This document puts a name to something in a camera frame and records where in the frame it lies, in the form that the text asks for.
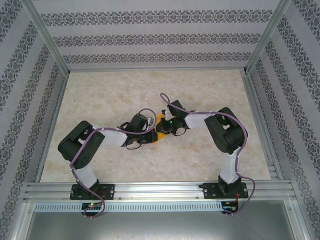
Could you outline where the orange square cloth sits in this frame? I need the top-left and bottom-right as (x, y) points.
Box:
(151, 112), (168, 146)

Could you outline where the aluminium side rail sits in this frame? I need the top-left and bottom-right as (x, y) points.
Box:
(241, 71), (285, 181)
(34, 72), (70, 183)

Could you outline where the aluminium mounting rail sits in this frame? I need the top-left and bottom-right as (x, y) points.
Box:
(23, 180), (297, 202)

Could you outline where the slotted grey cable duct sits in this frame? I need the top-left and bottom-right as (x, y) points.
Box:
(33, 201), (224, 213)

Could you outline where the aluminium frame post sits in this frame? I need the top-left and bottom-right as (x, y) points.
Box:
(243, 0), (292, 75)
(21, 0), (71, 76)

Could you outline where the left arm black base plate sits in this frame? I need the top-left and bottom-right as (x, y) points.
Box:
(69, 183), (116, 201)

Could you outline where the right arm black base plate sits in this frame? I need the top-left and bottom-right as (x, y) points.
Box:
(203, 181), (250, 200)

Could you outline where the aluminium back rail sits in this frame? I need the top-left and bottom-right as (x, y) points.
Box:
(67, 66), (247, 74)

